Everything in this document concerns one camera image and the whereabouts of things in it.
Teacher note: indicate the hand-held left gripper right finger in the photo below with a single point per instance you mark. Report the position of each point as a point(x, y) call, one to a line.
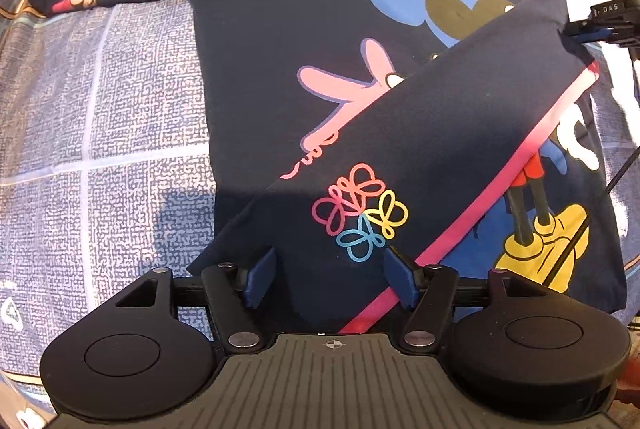
point(400, 276)

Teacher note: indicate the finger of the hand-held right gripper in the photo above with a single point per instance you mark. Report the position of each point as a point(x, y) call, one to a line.
point(602, 28)

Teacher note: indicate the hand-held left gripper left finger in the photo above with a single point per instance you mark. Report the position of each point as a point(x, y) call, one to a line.
point(260, 276)

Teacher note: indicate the navy cartoon print shirt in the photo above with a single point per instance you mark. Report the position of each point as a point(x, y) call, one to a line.
point(300, 34)

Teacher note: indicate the blue plaid bed sheet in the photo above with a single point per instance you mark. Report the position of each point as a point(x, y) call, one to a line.
point(100, 109)

